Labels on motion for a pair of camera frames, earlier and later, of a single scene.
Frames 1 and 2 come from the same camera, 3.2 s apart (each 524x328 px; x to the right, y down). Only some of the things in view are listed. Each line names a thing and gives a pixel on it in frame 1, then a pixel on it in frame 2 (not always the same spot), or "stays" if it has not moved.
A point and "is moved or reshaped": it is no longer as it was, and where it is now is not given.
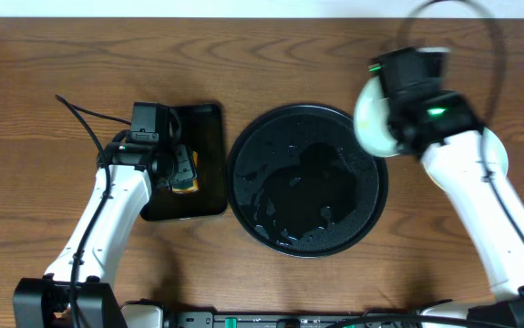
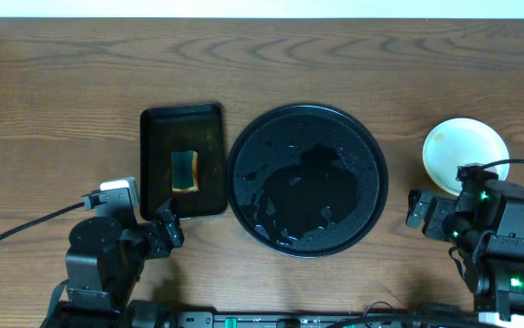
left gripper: (184, 163) to (164, 233)
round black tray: (301, 182) stays
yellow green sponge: (186, 180) stays
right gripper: (411, 66) to (430, 215)
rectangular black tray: (200, 126) stays
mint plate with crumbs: (371, 119) is moved or reshaped
